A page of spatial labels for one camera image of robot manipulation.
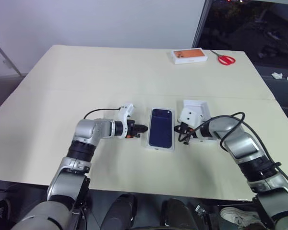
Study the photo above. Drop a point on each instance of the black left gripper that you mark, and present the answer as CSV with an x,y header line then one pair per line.
x,y
132,128

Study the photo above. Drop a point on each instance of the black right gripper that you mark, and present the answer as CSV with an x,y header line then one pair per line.
x,y
186,128

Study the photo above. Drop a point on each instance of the dark blue smartphone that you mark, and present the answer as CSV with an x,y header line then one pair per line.
x,y
159,129

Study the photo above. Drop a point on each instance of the white phone box base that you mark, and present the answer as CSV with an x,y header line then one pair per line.
x,y
158,149

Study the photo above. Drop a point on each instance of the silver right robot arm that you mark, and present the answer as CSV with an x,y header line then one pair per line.
x,y
242,141

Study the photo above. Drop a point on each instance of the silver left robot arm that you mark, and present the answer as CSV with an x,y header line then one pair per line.
x,y
86,130

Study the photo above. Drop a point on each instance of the white phone box lid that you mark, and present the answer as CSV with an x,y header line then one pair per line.
x,y
205,107

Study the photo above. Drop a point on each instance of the orange printed phone box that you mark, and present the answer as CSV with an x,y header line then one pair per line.
x,y
188,55

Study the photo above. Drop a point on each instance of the beige paper table cover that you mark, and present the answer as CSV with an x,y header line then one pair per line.
x,y
38,131
110,72

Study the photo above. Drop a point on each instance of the dark rounded shape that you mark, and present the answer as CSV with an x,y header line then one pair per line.
x,y
177,215
122,210

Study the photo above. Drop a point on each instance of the white sneaker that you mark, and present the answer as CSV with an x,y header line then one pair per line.
x,y
237,216

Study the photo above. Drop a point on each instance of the large crumpled white paper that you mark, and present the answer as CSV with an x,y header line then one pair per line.
x,y
277,75

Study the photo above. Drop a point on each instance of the grey metal handrail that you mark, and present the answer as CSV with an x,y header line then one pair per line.
x,y
7,63

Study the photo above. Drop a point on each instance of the black shoe with white stripes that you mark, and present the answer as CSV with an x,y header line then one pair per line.
x,y
2,207

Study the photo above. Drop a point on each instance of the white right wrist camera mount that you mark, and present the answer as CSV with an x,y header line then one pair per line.
x,y
189,116

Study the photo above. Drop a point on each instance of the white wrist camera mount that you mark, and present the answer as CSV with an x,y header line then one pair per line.
x,y
189,116
126,107

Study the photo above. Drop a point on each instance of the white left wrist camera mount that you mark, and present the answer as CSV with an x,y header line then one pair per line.
x,y
126,107

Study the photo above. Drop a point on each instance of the grey window frame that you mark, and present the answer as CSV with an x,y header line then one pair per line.
x,y
199,24

